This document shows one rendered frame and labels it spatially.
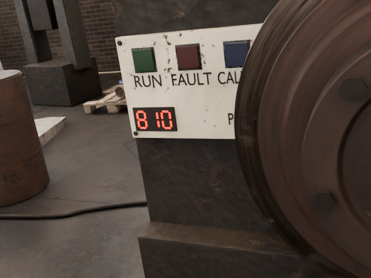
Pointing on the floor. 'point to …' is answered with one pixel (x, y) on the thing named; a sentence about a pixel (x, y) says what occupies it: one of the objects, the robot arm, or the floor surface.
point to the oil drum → (19, 143)
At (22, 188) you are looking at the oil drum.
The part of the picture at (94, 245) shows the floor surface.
